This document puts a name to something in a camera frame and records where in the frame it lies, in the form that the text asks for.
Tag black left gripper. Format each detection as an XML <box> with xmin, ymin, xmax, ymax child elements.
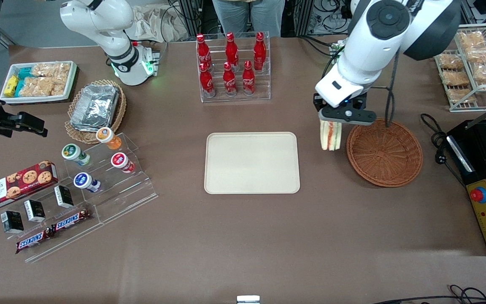
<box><xmin>313</xmin><ymin>93</ymin><xmax>368</xmax><ymax>114</ymax></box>

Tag triangular white bread sandwich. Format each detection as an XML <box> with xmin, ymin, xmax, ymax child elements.
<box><xmin>320</xmin><ymin>119</ymin><xmax>343</xmax><ymax>151</ymax></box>

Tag round brown wicker basket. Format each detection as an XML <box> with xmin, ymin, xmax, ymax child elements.
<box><xmin>346</xmin><ymin>117</ymin><xmax>424</xmax><ymax>188</ymax></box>

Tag white rectangular snack tray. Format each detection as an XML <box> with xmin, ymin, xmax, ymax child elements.
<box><xmin>0</xmin><ymin>60</ymin><xmax>79</xmax><ymax>105</ymax></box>

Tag light flat wicker basket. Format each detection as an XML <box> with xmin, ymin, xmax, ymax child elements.
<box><xmin>65</xmin><ymin>79</ymin><xmax>127</xmax><ymax>144</ymax></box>

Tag cream rectangular plastic tray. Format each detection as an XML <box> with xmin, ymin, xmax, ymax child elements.
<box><xmin>204</xmin><ymin>132</ymin><xmax>301</xmax><ymax>195</ymax></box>

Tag clear rice cracker packet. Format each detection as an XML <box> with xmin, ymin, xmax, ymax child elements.
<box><xmin>32</xmin><ymin>62</ymin><xmax>71</xmax><ymax>79</ymax></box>
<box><xmin>19</xmin><ymin>76</ymin><xmax>69</xmax><ymax>97</ymax></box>

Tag yellow snack packet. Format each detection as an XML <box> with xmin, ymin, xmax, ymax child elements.
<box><xmin>4</xmin><ymin>75</ymin><xmax>19</xmax><ymax>97</ymax></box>

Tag green lid yogurt cup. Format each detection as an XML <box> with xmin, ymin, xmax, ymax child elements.
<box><xmin>62</xmin><ymin>144</ymin><xmax>92</xmax><ymax>166</ymax></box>

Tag red Walkers cookie box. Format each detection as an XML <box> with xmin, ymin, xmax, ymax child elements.
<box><xmin>0</xmin><ymin>160</ymin><xmax>59</xmax><ymax>212</ymax></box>

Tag silver foil container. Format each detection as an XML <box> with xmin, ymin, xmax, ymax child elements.
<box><xmin>70</xmin><ymin>84</ymin><xmax>120</xmax><ymax>131</ymax></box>

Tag orange lid yogurt cup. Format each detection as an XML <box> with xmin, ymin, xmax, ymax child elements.
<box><xmin>96</xmin><ymin>127</ymin><xmax>123</xmax><ymax>151</ymax></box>

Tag blue lid yogurt cup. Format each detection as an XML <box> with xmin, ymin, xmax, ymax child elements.
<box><xmin>73</xmin><ymin>172</ymin><xmax>102</xmax><ymax>193</ymax></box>

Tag small black box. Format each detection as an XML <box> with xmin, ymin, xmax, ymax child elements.
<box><xmin>24</xmin><ymin>199</ymin><xmax>46</xmax><ymax>223</ymax></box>
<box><xmin>54</xmin><ymin>185</ymin><xmax>74</xmax><ymax>209</ymax></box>
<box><xmin>1</xmin><ymin>210</ymin><xmax>24</xmax><ymax>234</ymax></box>

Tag red lid yogurt cup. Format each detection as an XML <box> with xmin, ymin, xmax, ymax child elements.
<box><xmin>111</xmin><ymin>152</ymin><xmax>136</xmax><ymax>174</ymax></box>

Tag clear acrylic bottle rack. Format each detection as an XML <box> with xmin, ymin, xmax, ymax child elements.
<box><xmin>195</xmin><ymin>31</ymin><xmax>271</xmax><ymax>103</ymax></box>

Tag Snickers chocolate bar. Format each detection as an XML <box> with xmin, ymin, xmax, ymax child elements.
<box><xmin>51</xmin><ymin>208</ymin><xmax>92</xmax><ymax>233</ymax></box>
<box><xmin>15</xmin><ymin>228</ymin><xmax>54</xmax><ymax>254</ymax></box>

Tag red cola bottle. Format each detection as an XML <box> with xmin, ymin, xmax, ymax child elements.
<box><xmin>223</xmin><ymin>62</ymin><xmax>238</xmax><ymax>97</ymax></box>
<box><xmin>199</xmin><ymin>62</ymin><xmax>216</xmax><ymax>98</ymax></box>
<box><xmin>225</xmin><ymin>32</ymin><xmax>240</xmax><ymax>70</ymax></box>
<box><xmin>254</xmin><ymin>32</ymin><xmax>267</xmax><ymax>71</ymax></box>
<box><xmin>242</xmin><ymin>60</ymin><xmax>256</xmax><ymax>96</ymax></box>
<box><xmin>196</xmin><ymin>34</ymin><xmax>212</xmax><ymax>68</ymax></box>

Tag clear acrylic stepped stand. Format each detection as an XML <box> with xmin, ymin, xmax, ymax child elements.
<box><xmin>63</xmin><ymin>133</ymin><xmax>159</xmax><ymax>225</ymax></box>
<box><xmin>0</xmin><ymin>182</ymin><xmax>105</xmax><ymax>263</ymax></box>

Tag black appliance base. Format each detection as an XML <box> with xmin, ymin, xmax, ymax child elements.
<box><xmin>445</xmin><ymin>119</ymin><xmax>486</xmax><ymax>256</ymax></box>

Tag person in blue jeans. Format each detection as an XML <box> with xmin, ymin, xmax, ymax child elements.
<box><xmin>212</xmin><ymin>0</ymin><xmax>286</xmax><ymax>39</ymax></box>

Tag crumpled beige cloth bag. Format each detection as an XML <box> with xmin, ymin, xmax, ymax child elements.
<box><xmin>126</xmin><ymin>4</ymin><xmax>189</xmax><ymax>43</ymax></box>

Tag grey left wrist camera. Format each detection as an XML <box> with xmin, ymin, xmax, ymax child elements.
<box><xmin>318</xmin><ymin>108</ymin><xmax>377</xmax><ymax>126</ymax></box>

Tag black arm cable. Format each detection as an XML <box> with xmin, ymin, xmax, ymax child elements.
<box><xmin>384</xmin><ymin>46</ymin><xmax>399</xmax><ymax>128</ymax></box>

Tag black plug cable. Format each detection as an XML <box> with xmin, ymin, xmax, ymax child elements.
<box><xmin>420</xmin><ymin>113</ymin><xmax>465</xmax><ymax>187</ymax></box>

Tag tangled black background cables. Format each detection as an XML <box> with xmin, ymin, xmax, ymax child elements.
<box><xmin>296</xmin><ymin>0</ymin><xmax>353</xmax><ymax>57</ymax></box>

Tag black metal equipment frame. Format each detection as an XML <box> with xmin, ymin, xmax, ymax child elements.
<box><xmin>178</xmin><ymin>0</ymin><xmax>216</xmax><ymax>41</ymax></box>

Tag black coiled floor cable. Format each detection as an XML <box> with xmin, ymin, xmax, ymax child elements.
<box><xmin>374</xmin><ymin>285</ymin><xmax>486</xmax><ymax>304</ymax></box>

